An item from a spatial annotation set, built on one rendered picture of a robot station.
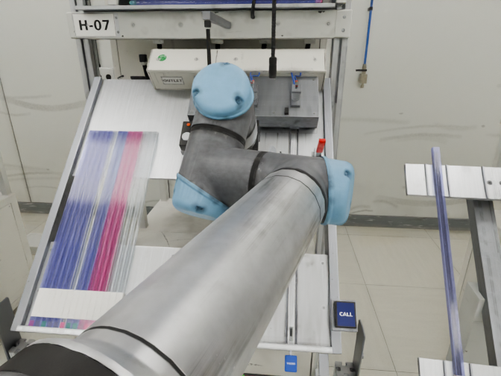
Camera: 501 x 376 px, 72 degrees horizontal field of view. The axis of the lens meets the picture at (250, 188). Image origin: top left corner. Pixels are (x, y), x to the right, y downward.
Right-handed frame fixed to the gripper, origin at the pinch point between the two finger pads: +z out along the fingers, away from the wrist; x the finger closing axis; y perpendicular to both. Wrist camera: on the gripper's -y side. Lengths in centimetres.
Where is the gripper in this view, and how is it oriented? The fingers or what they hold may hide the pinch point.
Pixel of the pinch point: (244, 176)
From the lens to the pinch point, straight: 76.1
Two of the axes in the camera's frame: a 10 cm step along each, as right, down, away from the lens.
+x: -10.0, -0.3, 0.8
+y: 0.5, -9.7, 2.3
